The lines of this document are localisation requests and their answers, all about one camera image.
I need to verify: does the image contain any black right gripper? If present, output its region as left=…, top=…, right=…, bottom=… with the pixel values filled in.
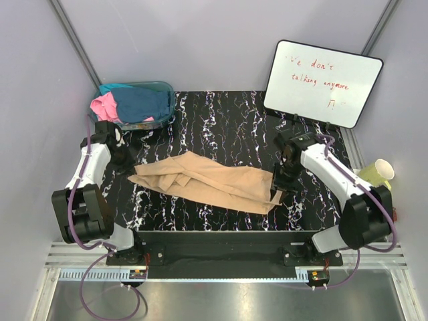
left=270, top=160, right=304, bottom=204

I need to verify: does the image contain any beige t-shirt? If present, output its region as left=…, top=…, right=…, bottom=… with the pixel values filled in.
left=128, top=151, right=281, bottom=215

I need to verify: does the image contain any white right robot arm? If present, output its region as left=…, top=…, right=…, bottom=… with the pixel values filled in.
left=271, top=132, right=398, bottom=265

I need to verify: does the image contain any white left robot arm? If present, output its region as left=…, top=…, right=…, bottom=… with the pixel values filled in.
left=51, top=120, right=144, bottom=265

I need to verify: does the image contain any pink t-shirt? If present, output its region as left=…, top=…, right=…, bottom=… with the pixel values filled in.
left=90, top=92, right=153, bottom=124

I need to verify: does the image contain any dark blue t-shirt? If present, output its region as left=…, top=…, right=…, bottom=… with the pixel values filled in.
left=110, top=87, right=169, bottom=124

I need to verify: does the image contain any teal t-shirt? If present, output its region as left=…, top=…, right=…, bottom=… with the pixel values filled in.
left=98, top=83, right=132, bottom=96

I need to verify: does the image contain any yellow-green mug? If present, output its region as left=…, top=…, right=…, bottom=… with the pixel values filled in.
left=357, top=158, right=395, bottom=190

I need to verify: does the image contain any white whiteboard with red writing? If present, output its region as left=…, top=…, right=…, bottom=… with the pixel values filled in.
left=263, top=40, right=384, bottom=128

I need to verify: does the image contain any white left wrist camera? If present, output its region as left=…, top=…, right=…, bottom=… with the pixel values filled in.
left=115, top=128, right=124, bottom=147

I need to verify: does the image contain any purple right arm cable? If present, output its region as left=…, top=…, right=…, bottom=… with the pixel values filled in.
left=280, top=134, right=399, bottom=290

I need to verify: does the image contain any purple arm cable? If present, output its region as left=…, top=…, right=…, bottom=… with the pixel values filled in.
left=280, top=134, right=399, bottom=290
left=68, top=114, right=148, bottom=317

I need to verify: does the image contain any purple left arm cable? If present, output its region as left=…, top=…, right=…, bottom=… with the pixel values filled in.
left=68, top=114, right=148, bottom=317

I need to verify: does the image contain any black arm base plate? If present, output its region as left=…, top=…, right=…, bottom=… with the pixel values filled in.
left=107, top=231, right=343, bottom=267

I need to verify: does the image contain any aluminium frame rail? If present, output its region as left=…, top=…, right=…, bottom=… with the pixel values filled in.
left=45, top=243, right=407, bottom=284

